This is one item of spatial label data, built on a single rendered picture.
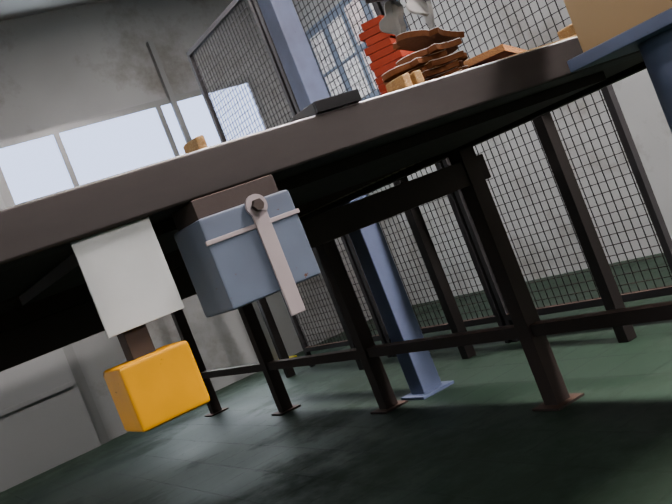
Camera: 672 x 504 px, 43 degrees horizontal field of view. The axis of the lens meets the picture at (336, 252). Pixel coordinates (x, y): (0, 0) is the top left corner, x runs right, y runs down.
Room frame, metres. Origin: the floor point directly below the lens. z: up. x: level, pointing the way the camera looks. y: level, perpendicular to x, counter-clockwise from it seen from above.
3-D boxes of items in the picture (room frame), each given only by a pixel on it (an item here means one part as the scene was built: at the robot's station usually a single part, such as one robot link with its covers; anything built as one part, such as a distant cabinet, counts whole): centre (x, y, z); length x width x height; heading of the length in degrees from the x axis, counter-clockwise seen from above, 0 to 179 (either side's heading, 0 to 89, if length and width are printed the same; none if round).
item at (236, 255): (1.13, 0.11, 0.77); 0.14 x 0.11 x 0.18; 120
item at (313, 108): (1.24, -0.06, 0.92); 0.08 x 0.08 x 0.02; 30
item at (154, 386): (1.03, 0.26, 0.74); 0.09 x 0.08 x 0.24; 120
